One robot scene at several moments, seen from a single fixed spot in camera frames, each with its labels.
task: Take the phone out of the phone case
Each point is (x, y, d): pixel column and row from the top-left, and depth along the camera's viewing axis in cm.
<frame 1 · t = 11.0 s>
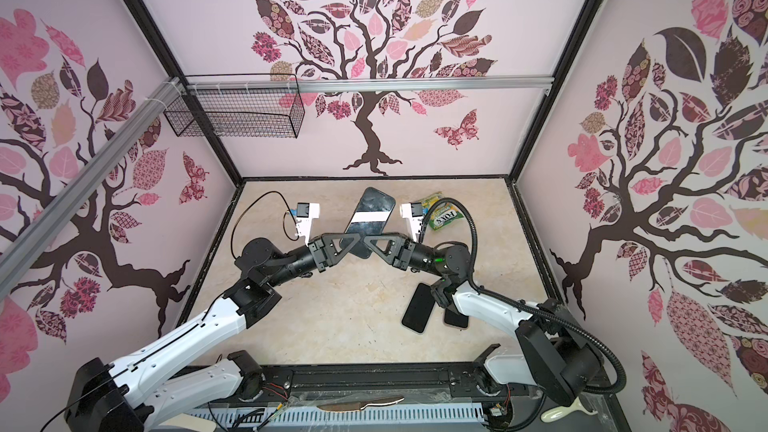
left hand: (361, 244, 62), fingers closed
right hand: (367, 244, 61), fingers closed
black phone middle: (419, 309, 87), on the table

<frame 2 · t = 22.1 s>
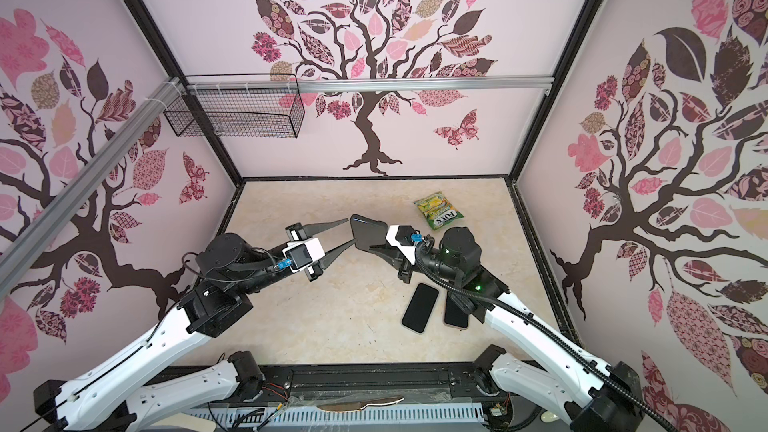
left hand: (349, 229, 54), fingers open
right hand: (375, 242, 63), fingers closed
the named things where they were.

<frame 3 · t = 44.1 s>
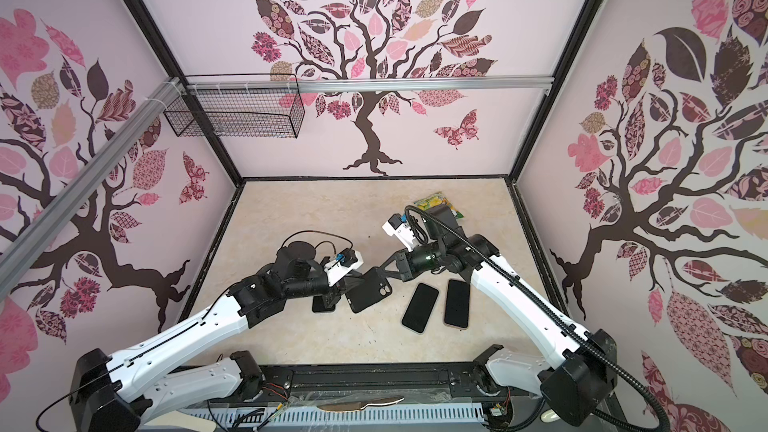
left hand: (358, 281, 72), fingers closed
right hand: (381, 268, 68), fingers closed
black phone case: (374, 288, 70), point 22 cm above the table
the other named things where they were.

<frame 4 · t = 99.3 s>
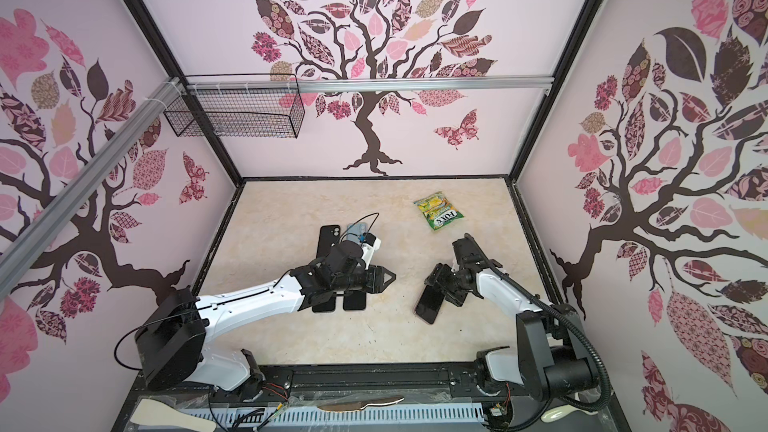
left hand: (389, 281, 79), fingers open
right hand: (432, 282, 88), fingers open
black phone case: (329, 236, 106), on the table
black phone right: (430, 303, 83), point 6 cm above the table
